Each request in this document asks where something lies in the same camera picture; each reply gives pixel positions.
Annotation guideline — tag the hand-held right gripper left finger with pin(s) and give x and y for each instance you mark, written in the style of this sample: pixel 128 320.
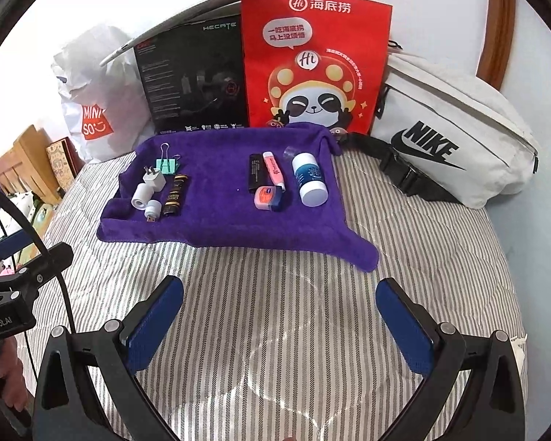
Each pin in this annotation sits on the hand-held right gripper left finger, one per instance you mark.
pixel 154 317

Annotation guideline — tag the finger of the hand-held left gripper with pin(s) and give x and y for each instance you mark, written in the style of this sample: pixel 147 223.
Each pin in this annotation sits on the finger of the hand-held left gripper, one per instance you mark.
pixel 9 244
pixel 50 262

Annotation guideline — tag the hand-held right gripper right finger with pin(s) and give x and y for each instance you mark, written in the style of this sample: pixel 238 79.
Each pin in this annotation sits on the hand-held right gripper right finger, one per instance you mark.
pixel 404 326

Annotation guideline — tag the white cylinder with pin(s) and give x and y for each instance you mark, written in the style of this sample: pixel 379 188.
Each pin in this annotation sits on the white cylinder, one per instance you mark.
pixel 142 195

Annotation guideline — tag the black gold tube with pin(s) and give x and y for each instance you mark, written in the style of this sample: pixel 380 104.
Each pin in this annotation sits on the black gold tube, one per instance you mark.
pixel 174 195

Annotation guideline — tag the white charger plug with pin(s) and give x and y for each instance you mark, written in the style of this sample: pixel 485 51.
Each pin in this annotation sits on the white charger plug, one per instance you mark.
pixel 155 183

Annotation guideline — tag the green binder clip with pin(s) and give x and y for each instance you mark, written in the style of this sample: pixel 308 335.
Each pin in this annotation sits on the green binder clip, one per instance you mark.
pixel 167 167

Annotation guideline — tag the small pink blue jar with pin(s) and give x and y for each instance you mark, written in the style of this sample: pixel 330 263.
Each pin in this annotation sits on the small pink blue jar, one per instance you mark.
pixel 267 200

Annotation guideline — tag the white blue bottle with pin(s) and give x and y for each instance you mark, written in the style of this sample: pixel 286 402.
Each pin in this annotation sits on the white blue bottle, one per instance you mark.
pixel 310 179

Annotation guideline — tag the black lip balm tube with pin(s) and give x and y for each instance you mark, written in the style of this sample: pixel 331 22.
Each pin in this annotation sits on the black lip balm tube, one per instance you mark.
pixel 255 172

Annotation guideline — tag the pink tube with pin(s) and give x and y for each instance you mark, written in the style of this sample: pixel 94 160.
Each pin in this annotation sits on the pink tube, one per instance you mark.
pixel 273 170

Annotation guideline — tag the clear plastic cap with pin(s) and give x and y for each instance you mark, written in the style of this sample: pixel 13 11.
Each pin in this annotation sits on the clear plastic cap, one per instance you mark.
pixel 291 152

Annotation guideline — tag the person's left hand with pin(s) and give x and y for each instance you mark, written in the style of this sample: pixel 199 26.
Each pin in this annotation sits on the person's left hand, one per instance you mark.
pixel 11 367

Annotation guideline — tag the white power strip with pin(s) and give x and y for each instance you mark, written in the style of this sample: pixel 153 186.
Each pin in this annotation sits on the white power strip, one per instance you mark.
pixel 27 206

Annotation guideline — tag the brown patterned notebook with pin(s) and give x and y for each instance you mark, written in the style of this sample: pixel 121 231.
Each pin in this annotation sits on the brown patterned notebook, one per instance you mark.
pixel 59 161

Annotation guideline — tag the crumpled white tissue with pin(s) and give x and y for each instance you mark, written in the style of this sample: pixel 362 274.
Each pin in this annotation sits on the crumpled white tissue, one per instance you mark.
pixel 518 337

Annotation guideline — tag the striped bed sheet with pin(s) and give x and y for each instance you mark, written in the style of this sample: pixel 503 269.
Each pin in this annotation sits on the striped bed sheet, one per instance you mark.
pixel 280 330

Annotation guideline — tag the purple towel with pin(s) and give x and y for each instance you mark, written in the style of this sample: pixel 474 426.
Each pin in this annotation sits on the purple towel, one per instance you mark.
pixel 220 202

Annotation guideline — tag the white plastic bag orange label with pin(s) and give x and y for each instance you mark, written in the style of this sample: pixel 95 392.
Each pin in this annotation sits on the white plastic bag orange label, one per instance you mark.
pixel 101 87

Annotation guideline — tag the white waist bag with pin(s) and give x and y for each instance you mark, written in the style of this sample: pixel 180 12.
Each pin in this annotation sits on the white waist bag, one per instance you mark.
pixel 463 110

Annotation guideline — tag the black headset box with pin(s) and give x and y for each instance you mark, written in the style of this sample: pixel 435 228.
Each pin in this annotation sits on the black headset box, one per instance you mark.
pixel 193 78

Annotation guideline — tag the red paper bag panda print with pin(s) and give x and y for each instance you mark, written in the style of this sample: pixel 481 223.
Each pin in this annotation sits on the red paper bag panda print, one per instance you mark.
pixel 317 41

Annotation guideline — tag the wooden bed frame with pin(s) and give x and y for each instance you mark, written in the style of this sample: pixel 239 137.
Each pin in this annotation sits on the wooden bed frame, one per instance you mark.
pixel 27 156

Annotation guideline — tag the wooden door frame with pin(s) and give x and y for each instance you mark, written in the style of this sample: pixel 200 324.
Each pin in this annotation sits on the wooden door frame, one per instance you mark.
pixel 498 23

